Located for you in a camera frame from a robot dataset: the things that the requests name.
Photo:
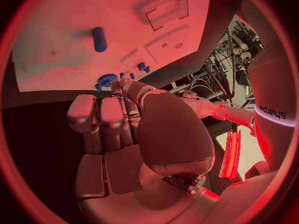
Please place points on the cluttered workshop rack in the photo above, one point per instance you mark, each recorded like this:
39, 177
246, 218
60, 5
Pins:
233, 59

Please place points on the white task board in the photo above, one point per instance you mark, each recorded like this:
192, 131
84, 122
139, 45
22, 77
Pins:
70, 13

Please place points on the blue gear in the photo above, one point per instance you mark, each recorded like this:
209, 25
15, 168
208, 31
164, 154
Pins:
106, 80

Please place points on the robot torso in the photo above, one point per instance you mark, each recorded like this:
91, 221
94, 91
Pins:
273, 89

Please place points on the small blue peg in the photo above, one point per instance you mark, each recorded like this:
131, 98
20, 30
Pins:
122, 74
132, 76

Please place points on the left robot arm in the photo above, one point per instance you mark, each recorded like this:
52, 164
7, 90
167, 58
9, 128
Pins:
233, 113

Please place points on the glowing light bar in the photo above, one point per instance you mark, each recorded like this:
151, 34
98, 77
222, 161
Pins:
230, 153

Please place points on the blue cylinder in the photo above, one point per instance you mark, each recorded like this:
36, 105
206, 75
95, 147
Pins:
100, 39

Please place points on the blue plug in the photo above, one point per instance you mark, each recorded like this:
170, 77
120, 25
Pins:
141, 66

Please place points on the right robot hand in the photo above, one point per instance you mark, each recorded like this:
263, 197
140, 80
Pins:
172, 134

